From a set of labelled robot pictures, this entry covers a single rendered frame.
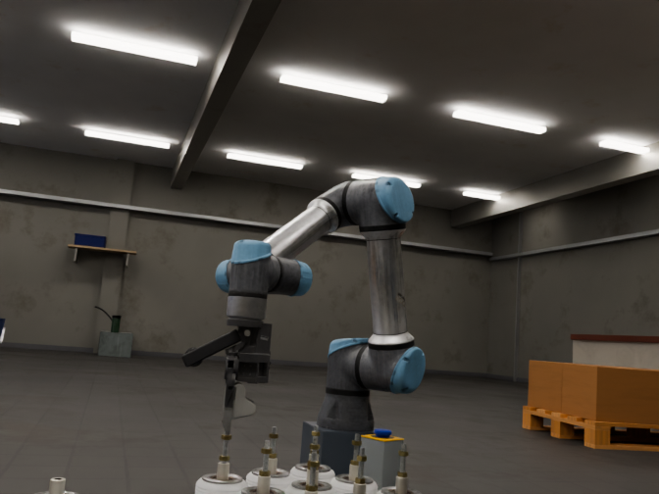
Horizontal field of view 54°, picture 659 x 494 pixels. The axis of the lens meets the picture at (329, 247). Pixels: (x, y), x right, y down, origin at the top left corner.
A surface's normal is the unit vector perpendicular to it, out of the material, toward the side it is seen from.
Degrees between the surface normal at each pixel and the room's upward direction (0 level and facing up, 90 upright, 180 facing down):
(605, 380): 90
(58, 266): 90
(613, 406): 90
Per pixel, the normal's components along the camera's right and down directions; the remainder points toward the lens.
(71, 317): 0.32, -0.11
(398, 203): 0.76, -0.16
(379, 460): -0.69, -0.15
